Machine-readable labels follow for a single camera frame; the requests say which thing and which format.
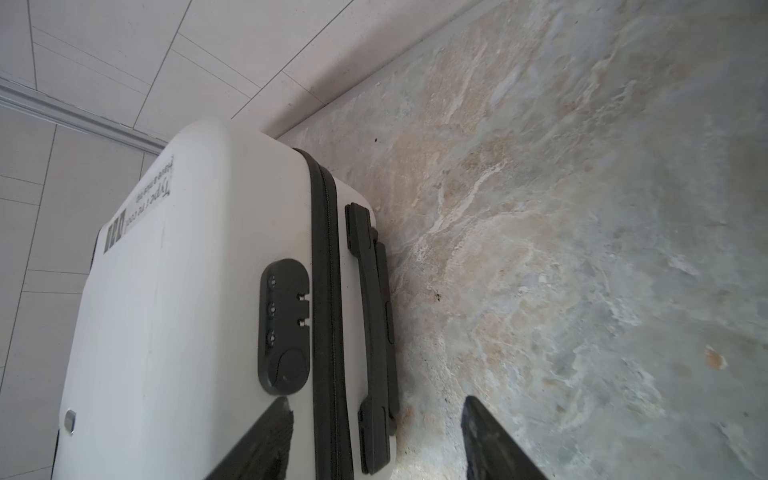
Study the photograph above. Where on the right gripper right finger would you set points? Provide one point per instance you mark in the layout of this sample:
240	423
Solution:
491	452

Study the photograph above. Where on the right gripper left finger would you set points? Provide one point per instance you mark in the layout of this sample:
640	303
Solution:
263	452

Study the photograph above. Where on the black white suitcase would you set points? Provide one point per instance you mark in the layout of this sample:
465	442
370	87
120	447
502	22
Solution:
237	271

